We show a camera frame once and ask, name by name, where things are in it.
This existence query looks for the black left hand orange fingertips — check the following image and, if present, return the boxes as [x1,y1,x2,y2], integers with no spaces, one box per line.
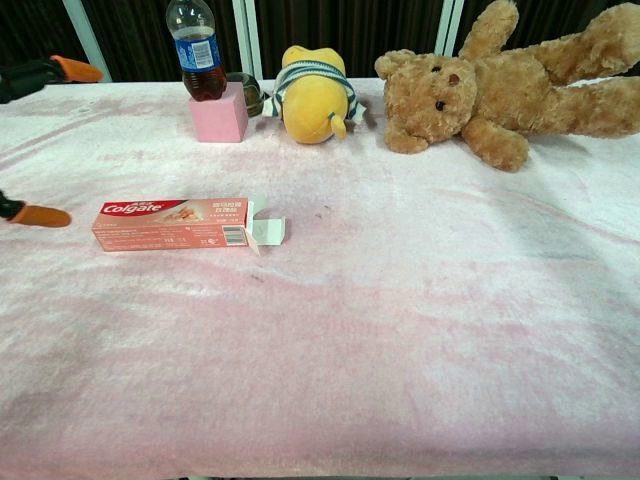
[0,54,105,229]

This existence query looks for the brown teddy bear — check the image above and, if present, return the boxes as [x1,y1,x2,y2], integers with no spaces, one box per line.
[374,0,640,174]

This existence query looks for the yellow plush toy striped scarf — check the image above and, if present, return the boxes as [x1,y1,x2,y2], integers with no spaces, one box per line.
[261,44,370,147]

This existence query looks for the pink Colgate toothpaste box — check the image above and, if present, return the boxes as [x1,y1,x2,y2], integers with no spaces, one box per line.
[91,196,289,257]

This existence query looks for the plastic cola bottle blue label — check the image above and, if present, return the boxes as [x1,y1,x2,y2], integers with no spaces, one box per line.
[165,0,229,103]

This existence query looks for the slanted white frame post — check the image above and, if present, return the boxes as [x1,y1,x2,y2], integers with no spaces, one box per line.
[62,0,114,84]

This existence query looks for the pink foam cube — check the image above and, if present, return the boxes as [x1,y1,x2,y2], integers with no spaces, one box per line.
[188,82,250,145]

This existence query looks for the pink white fleece blanket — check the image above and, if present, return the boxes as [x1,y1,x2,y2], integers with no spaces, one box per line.
[0,77,640,479]

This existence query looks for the upright white frame post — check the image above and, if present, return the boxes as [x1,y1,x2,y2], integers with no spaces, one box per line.
[231,0,265,81]
[433,0,465,57]

